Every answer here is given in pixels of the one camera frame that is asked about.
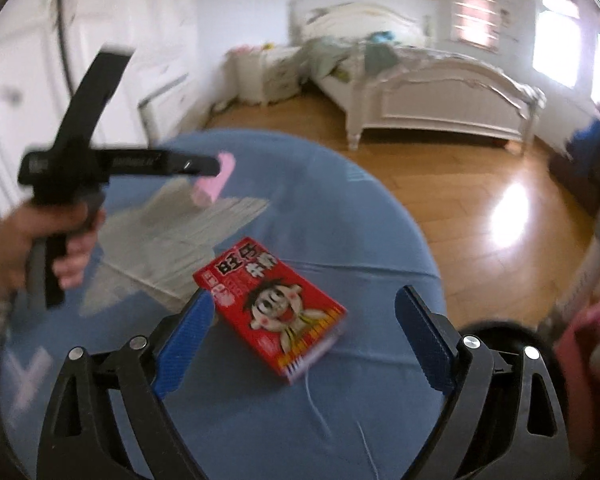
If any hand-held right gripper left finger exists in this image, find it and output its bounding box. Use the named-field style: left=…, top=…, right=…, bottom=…
left=36, top=289, right=217, bottom=480

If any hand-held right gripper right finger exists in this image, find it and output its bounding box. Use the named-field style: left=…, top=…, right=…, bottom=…
left=394, top=284, right=573, bottom=480

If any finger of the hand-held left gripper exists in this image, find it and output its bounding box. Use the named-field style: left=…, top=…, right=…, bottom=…
left=167, top=151, right=221, bottom=178

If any red milk carton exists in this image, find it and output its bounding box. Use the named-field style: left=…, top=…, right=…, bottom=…
left=193, top=236, right=348, bottom=386

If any person's left hand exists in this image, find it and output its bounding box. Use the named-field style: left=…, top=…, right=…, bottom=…
left=0, top=201, right=106, bottom=297

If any grey cloth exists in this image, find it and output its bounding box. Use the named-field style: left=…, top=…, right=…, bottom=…
left=80, top=180, right=271, bottom=316

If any blue tablecloth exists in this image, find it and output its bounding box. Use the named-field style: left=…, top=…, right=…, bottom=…
left=0, top=129, right=448, bottom=480

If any white nightstand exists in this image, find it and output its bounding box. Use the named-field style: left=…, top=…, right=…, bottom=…
left=260, top=45, right=306, bottom=106

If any white wardrobe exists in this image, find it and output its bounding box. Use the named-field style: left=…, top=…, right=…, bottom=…
left=0, top=0, right=201, bottom=221

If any grey pink child chair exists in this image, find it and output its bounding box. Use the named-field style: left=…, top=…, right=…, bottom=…
left=552, top=200, right=600, bottom=411

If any light green blanket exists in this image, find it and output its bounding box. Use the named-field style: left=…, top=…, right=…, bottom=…
left=305, top=35, right=406, bottom=83

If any white bed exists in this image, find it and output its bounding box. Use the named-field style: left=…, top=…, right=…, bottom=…
left=292, top=2, right=548, bottom=153

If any dark armchair with clothes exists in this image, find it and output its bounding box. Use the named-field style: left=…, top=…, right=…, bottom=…
left=550, top=100, right=600, bottom=216

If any window with blind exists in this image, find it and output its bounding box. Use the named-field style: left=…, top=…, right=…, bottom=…
left=452, top=0, right=498, bottom=53

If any black cable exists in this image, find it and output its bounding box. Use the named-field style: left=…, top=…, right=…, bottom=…
left=55, top=0, right=76, bottom=91

